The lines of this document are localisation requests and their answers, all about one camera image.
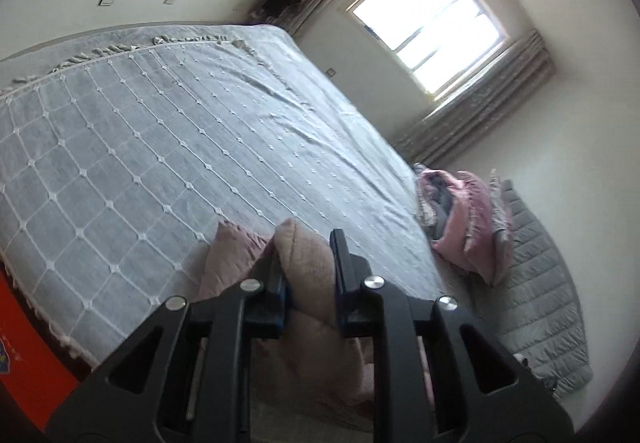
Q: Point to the grey quilted headboard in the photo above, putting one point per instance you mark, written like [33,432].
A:
[540,288]

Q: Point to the pink pillow pile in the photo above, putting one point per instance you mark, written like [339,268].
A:
[452,218]

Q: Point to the pink towel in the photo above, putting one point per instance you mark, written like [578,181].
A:
[305,268]

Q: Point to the hanging olive coat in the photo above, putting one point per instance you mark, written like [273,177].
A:
[282,2]

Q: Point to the grey pillow with pink trim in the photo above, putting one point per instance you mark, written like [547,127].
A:
[501,218]

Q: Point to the grey grid bed cover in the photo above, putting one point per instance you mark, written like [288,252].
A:
[150,148]

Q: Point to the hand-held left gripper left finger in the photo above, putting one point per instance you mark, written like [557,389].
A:
[280,295]

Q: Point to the window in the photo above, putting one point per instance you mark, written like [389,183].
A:
[430,20]

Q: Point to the orange box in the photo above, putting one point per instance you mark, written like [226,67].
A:
[27,373]

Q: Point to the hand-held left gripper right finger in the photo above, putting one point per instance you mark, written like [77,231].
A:
[344,273]

